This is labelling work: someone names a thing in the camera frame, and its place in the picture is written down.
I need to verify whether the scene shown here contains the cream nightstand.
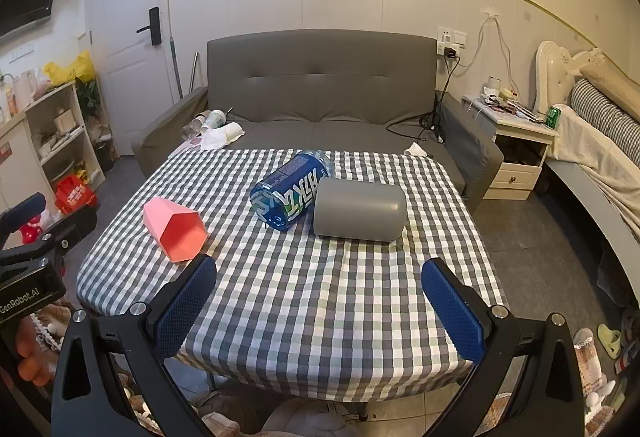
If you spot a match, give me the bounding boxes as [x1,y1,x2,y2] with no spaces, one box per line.
[461,93,558,202]

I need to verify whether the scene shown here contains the grey cup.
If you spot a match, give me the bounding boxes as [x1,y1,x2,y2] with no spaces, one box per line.
[313,177,407,242]

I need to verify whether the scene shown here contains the blue labelled plastic bottle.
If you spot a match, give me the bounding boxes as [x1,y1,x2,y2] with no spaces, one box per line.
[249,149,335,232]

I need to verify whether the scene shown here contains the white shelf cabinet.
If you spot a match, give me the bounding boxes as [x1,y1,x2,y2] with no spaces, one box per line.
[0,80,106,218]

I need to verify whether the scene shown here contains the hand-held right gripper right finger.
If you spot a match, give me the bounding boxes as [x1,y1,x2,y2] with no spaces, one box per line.
[421,258,586,437]

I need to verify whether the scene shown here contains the pink fluffy slipper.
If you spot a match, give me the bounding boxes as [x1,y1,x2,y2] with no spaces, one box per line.
[572,328,606,394]

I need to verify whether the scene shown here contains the cream bed headboard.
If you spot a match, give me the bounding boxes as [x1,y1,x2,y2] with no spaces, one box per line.
[534,40,608,115]

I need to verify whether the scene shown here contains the wall socket panel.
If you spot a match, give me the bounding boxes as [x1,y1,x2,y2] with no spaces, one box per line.
[436,26,468,56]

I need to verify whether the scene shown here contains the black cable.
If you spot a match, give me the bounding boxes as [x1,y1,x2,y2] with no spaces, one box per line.
[386,54,462,144]

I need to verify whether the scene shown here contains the white cable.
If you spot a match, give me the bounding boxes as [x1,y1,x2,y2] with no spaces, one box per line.
[457,14,521,94]

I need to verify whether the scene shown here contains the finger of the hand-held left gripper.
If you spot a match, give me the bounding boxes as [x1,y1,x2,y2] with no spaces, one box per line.
[0,204,99,269]
[0,193,47,249]

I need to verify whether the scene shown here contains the grey checkered tablecloth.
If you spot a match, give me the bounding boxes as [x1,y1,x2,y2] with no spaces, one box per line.
[75,148,508,405]

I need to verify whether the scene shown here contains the red plastic bag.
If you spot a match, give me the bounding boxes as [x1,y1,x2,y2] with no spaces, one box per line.
[53,174,99,216]

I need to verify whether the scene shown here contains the red toy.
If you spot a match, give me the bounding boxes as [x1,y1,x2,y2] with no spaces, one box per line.
[19,214,44,246]

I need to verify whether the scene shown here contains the checkered pillow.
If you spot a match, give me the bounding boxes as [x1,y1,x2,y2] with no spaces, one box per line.
[570,78,640,153]

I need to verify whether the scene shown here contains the yellow plastic bag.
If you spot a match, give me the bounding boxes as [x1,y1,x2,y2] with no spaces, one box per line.
[44,50,96,86]

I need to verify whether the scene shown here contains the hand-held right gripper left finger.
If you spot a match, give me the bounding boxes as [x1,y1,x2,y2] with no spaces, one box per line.
[50,253,218,437]

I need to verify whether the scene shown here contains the person's left hand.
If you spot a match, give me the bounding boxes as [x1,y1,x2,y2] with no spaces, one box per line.
[15,317,57,388]

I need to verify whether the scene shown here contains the white and green paper cup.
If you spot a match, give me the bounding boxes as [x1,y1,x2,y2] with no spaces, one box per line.
[202,110,229,131]

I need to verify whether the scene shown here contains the black door lock handle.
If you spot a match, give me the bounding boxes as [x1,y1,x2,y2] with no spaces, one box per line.
[136,6,162,46]

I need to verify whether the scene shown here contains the white jug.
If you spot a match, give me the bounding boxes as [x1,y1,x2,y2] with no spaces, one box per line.
[12,70,42,111]

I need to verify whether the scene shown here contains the beige pillow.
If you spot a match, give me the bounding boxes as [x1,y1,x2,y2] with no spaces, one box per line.
[580,61,640,109]

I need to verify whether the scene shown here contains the clear plastic bottle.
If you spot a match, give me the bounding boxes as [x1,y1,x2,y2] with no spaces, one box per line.
[181,114,209,141]

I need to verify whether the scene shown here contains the beige blanket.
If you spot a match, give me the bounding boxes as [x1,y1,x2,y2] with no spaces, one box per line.
[550,104,640,245]

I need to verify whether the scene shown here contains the grey sofa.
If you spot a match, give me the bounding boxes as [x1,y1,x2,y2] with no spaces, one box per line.
[131,30,505,213]

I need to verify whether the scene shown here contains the pink hexagonal cup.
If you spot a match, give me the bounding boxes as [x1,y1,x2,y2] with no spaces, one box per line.
[143,197,209,263]

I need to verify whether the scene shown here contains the white door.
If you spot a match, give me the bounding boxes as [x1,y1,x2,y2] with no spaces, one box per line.
[85,0,177,159]

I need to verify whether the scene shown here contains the green slipper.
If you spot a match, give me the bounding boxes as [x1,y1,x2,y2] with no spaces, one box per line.
[596,324,624,359]

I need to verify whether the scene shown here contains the grey bed frame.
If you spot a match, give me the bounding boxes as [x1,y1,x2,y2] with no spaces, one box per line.
[544,156,640,305]

